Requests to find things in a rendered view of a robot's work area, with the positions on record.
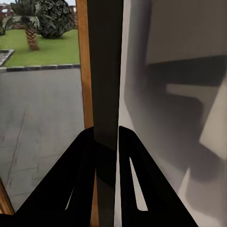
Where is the poster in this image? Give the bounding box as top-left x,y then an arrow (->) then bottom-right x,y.
87,0 -> 123,227

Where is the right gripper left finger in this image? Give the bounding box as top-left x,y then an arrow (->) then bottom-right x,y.
5,127 -> 96,227

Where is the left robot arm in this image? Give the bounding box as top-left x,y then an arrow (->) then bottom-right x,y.
0,214 -> 13,227

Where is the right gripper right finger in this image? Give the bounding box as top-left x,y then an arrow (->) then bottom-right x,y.
118,126 -> 198,227

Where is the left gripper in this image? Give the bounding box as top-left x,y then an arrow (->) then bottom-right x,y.
2,214 -> 13,227

